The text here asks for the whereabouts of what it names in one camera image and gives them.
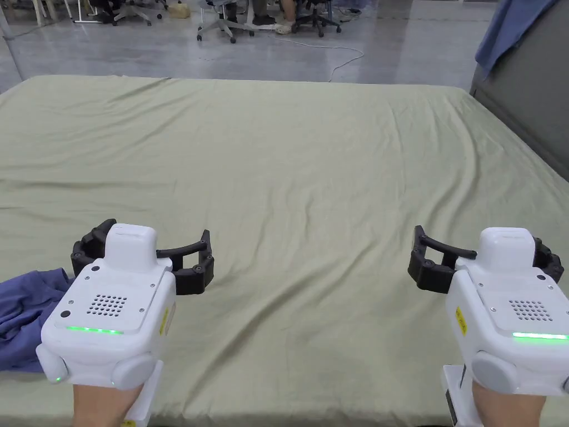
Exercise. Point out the grey padded headboard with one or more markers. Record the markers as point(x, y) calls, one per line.
point(533, 89)

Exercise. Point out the person's right hand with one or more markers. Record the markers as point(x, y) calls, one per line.
point(504, 409)

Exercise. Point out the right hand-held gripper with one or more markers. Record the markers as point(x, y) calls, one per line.
point(511, 320)

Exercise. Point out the dark blue garment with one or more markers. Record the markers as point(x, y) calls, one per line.
point(22, 311)

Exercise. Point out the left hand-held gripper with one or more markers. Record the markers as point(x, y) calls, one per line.
point(106, 311)

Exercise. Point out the bed with pale green sheet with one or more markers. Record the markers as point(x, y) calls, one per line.
point(289, 169)

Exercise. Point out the person's left hand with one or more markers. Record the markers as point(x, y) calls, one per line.
point(104, 407)

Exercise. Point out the blue cloth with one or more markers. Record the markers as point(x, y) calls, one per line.
point(502, 35)

